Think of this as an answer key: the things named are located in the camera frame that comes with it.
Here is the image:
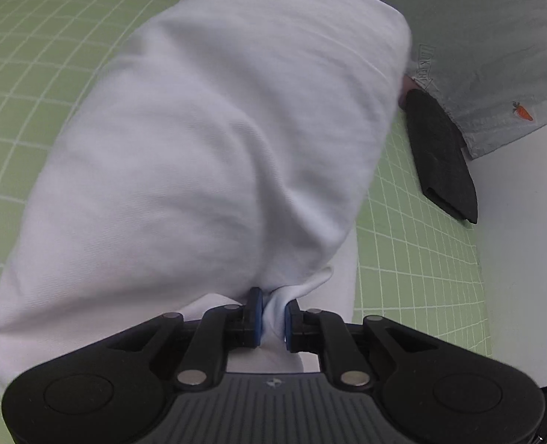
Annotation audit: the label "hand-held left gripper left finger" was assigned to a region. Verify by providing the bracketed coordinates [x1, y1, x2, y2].
[102, 287, 264, 390]

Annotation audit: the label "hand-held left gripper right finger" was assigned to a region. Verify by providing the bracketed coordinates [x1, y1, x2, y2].
[284, 300, 441, 389]

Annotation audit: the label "white pants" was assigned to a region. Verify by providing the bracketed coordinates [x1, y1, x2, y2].
[0, 0, 413, 398]

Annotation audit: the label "black folded garment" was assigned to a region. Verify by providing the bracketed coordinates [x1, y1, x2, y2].
[403, 88, 480, 225]

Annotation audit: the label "green grid mat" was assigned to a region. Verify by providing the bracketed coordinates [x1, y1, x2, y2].
[0, 0, 494, 408]

